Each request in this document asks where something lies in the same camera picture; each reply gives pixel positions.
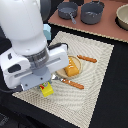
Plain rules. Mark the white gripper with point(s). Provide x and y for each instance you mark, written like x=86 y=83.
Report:
x=24 y=72

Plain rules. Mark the beige round plate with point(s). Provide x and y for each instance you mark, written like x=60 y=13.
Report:
x=62 y=72

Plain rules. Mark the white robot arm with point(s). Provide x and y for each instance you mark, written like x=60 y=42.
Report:
x=22 y=24

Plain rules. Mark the knife with wooden handle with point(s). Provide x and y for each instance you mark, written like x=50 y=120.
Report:
x=87 y=58

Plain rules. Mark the beige bowl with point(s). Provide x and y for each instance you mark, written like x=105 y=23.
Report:
x=122 y=15

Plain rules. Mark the dark grey saucepan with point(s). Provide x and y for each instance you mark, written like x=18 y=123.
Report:
x=68 y=10

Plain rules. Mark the yellow butter box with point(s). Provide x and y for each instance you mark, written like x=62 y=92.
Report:
x=46 y=90

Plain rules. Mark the fork with wooden handle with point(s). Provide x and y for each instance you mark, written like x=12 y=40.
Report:
x=71 y=83

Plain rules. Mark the pink serving board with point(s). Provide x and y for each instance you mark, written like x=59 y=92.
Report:
x=107 y=26

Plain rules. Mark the dark grey pot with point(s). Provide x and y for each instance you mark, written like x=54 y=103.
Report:
x=91 y=12

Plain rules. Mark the light blue milk carton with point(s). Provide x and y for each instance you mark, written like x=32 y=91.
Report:
x=47 y=31

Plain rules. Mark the orange bread loaf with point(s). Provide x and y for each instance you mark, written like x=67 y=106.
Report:
x=72 y=68

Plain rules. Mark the woven beige placemat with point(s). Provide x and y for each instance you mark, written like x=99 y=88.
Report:
x=69 y=103

